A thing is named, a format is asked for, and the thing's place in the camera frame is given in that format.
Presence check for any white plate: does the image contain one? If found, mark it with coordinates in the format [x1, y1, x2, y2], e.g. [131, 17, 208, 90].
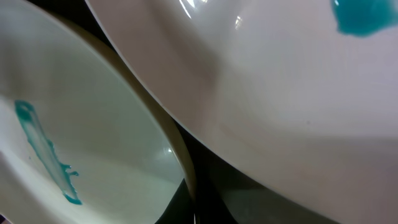
[88, 0, 397, 223]
[1, 1, 195, 223]

